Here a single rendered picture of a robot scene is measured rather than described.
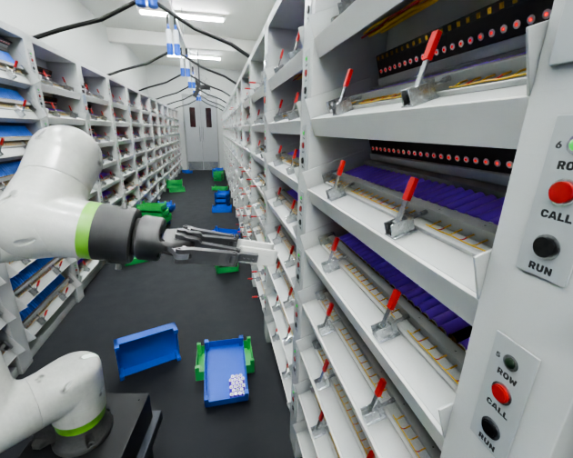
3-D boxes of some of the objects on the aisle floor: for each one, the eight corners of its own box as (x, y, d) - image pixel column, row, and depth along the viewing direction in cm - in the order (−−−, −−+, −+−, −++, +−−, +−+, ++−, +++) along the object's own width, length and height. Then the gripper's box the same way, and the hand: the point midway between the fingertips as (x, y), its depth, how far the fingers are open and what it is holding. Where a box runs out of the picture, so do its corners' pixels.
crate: (119, 371, 160) (113, 339, 154) (177, 352, 175) (174, 322, 169) (120, 382, 154) (114, 348, 147) (181, 360, 169) (177, 329, 163)
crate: (248, 400, 145) (248, 393, 140) (205, 407, 140) (203, 400, 135) (243, 343, 167) (243, 334, 162) (205, 347, 163) (204, 339, 158)
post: (266, 343, 184) (267, 17, 132) (264, 333, 193) (264, 24, 141) (298, 338, 189) (311, 22, 136) (295, 329, 197) (306, 29, 145)
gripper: (145, 241, 59) (264, 256, 65) (122, 278, 44) (278, 293, 51) (149, 204, 57) (271, 224, 64) (126, 230, 42) (288, 252, 49)
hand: (256, 252), depth 56 cm, fingers open, 3 cm apart
